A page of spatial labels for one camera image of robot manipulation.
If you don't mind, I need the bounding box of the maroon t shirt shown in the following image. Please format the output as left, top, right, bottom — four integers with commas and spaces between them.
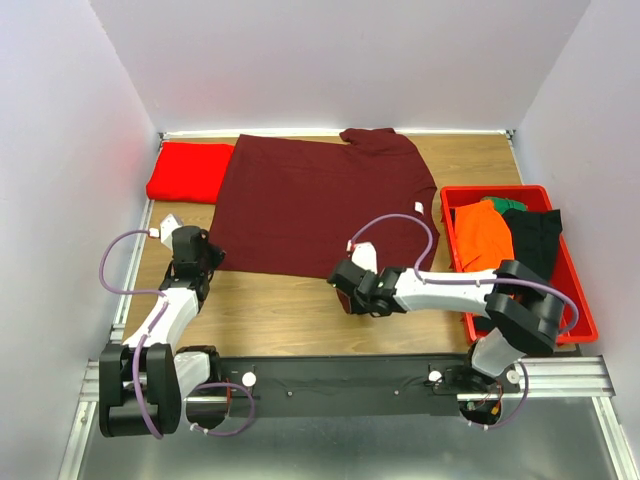
209, 128, 439, 279

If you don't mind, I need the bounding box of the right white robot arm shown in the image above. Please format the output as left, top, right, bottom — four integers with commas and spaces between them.
327, 259, 570, 381

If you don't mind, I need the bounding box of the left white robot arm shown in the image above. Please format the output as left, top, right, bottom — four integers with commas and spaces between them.
98, 217, 225, 439

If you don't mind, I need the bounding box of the folded red t shirt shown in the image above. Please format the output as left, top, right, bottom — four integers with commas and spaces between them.
146, 142, 234, 205

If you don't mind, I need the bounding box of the orange t shirt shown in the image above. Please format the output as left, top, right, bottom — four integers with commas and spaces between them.
454, 200, 515, 272

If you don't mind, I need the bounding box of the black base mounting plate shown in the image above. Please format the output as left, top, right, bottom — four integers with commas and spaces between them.
187, 354, 520, 426

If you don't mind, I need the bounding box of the green t shirt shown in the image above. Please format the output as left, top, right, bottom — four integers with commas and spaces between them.
482, 196, 528, 214

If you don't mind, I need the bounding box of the black t shirt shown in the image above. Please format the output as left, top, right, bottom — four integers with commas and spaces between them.
501, 210, 562, 281

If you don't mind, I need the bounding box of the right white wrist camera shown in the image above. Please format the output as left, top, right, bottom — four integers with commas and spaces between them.
347, 240, 378, 273

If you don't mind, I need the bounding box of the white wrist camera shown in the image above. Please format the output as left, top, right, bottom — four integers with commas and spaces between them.
347, 240, 378, 273
147, 214, 184, 250

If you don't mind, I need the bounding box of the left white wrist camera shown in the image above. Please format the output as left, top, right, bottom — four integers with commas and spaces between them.
147, 214, 184, 250

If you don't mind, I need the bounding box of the aluminium frame rail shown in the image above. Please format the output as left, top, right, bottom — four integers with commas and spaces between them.
457, 355, 617, 401

